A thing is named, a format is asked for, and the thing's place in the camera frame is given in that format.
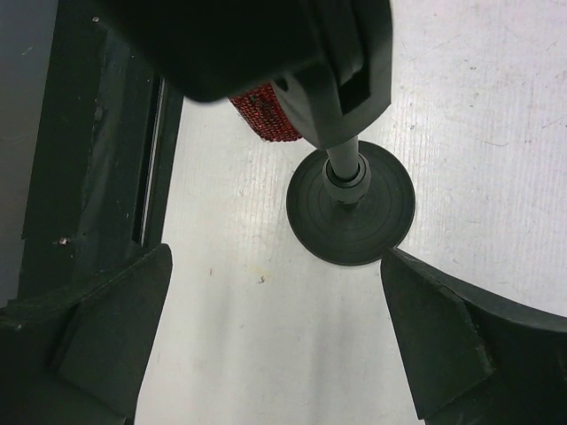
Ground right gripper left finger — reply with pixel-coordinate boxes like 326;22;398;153
1;243;173;424

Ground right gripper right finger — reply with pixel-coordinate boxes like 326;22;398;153
381;249;566;424

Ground red glitter microphone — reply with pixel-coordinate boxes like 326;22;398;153
229;83;302;142

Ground black round-base clip stand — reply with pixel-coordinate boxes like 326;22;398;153
100;1;416;266

